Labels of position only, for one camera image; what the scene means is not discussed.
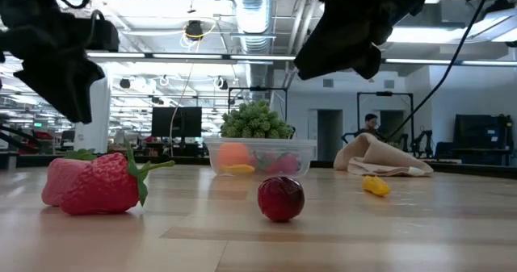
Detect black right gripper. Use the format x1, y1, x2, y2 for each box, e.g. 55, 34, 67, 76
293, 0, 405, 81

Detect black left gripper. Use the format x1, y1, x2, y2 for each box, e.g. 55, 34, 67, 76
0, 9, 120, 124

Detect pink toy strawberry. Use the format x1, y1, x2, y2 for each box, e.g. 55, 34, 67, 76
280, 153, 302, 175
41, 149, 98, 207

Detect clear plastic tupperware container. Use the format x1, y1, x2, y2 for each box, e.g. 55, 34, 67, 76
204, 137, 319, 179

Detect red toy strawberry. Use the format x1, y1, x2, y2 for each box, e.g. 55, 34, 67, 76
258, 153, 284, 175
60, 140, 176, 216

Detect yellow-orange toy pepper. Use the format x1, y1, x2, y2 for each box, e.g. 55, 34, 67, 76
362, 174, 392, 197

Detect small orange toy pumpkin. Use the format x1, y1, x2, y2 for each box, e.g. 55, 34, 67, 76
216, 142, 252, 169

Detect dark red toy cherry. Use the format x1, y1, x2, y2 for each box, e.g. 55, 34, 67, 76
257, 176, 306, 224

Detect white pillar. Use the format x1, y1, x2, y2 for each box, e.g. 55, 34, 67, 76
74, 77, 112, 154

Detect person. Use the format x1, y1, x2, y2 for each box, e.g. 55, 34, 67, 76
355, 113, 385, 140

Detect ceiling light strip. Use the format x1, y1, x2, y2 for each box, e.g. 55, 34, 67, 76
86, 52, 296, 63
383, 58, 517, 68

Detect beige folded cloth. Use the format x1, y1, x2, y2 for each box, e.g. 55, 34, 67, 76
333, 132, 435, 178

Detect black background monitor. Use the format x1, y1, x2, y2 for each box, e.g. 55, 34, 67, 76
151, 106, 203, 139

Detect green artificial plant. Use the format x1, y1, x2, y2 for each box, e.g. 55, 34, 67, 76
219, 99, 295, 140

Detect black ceiling device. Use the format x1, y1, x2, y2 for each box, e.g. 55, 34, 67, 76
184, 19, 204, 41

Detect black background cabinet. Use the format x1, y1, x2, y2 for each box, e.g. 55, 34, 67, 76
454, 113, 515, 152

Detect black table power cable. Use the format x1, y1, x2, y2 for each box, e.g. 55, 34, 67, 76
383, 0, 494, 144

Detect silver ceiling duct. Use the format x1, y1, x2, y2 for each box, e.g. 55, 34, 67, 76
232, 0, 276, 90

